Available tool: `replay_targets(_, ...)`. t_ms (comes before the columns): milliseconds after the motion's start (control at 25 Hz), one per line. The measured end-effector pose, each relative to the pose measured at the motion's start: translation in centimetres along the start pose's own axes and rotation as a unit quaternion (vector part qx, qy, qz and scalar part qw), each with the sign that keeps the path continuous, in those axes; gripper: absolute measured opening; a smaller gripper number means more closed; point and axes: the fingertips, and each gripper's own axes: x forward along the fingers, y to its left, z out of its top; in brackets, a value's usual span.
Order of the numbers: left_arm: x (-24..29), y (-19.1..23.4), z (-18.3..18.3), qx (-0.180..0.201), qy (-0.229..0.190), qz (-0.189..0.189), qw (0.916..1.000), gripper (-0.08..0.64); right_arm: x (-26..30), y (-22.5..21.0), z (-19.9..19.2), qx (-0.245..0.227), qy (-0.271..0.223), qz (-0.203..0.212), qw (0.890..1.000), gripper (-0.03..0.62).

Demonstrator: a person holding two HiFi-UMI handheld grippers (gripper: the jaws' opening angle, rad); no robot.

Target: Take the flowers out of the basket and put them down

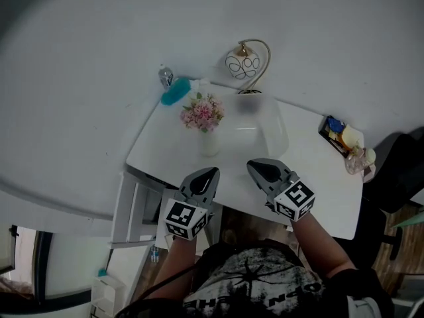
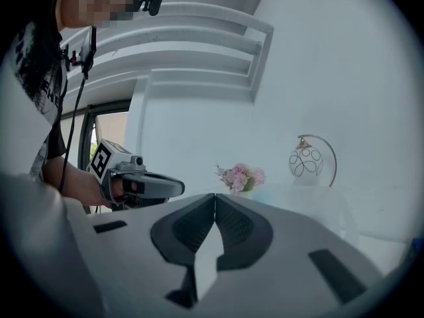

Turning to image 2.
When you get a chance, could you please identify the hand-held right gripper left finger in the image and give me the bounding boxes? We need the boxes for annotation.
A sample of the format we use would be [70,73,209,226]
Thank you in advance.
[89,193,217,311]

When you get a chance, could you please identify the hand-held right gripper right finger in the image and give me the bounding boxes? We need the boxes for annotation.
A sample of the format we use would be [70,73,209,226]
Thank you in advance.
[205,193,385,318]

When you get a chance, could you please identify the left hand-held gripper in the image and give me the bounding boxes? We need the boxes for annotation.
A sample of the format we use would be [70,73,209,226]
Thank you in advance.
[86,139,186,212]

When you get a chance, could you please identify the clear plastic container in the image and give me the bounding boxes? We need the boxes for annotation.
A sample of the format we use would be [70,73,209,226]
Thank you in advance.
[251,183,361,244]

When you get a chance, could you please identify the pink flowers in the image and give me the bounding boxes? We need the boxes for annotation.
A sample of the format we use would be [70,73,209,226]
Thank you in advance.
[214,162,267,201]

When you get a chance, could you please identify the person's left forearm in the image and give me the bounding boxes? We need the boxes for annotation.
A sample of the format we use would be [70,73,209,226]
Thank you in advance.
[42,159,112,209]

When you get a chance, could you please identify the person's left hand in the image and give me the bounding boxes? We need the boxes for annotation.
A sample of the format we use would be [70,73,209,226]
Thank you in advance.
[111,176,125,200]

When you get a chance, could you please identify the dark framed window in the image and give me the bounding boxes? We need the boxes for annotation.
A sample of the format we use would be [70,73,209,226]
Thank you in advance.
[61,99,132,168]

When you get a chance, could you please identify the black chest-mounted device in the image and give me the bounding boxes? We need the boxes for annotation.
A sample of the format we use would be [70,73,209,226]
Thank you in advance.
[59,26,97,79]

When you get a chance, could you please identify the person's black printed t-shirt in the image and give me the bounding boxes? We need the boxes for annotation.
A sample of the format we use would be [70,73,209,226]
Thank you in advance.
[6,8,69,182]

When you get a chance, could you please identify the person's head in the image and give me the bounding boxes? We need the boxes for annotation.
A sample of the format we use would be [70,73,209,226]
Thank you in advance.
[56,0,136,31]

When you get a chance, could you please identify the black cable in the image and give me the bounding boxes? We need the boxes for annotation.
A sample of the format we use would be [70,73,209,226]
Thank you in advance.
[56,74,87,193]

